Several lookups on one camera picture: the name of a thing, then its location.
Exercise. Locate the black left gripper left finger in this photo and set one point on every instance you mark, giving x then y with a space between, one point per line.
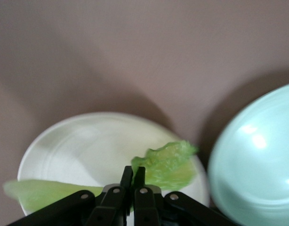
111 207

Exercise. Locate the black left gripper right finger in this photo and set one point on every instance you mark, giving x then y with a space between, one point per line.
146 207

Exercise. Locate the green lettuce leaf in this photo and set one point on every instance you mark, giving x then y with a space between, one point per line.
168 164

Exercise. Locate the cream round plate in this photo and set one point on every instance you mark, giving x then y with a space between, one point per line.
88 146

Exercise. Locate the light green bowl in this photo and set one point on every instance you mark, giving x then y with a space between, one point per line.
252 153

